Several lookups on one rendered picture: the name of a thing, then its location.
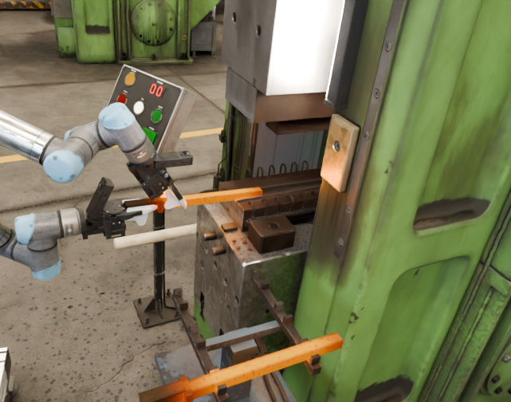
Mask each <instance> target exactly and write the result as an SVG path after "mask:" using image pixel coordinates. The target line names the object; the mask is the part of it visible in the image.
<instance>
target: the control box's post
mask: <svg viewBox="0 0 511 402"><path fill-rule="evenodd" d="M153 224H154V226H155V227H161V226H162V225H163V213H159V212H158V211H153ZM153 246H154V271H155V274H160V273H162V272H163V241H161V242H154V243H153ZM154 298H155V311H156V312H157V311H158V303H157V301H158V300H159V299H160V300H161V306H162V310H163V275H162V274H161V275H158V276H155V275H154Z"/></svg>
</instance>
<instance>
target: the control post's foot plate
mask: <svg viewBox="0 0 511 402"><path fill-rule="evenodd" d="M171 297H172V292H171V291H170V289H169V288H168V289H167V292H166V293H165V299H166V305H167V306H172V307H175V304H174V302H173V300H172V298H171ZM133 303H134V307H135V309H136V312H137V317H138V318H139V319H140V322H141V325H142V326H143V328H144V329H146V328H151V327H155V326H161V325H166V324H167V323H171V322H175V321H179V320H181V319H180V316H179V314H178V311H177V309H171V308H167V307H165V306H164V304H163V310H162V306H161V300H160V299H159V300H158V301H157V303H158V311H157V312H156V311H155V298H154V295H153V296H149V297H145V298H139V299H136V300H134V301H133Z"/></svg>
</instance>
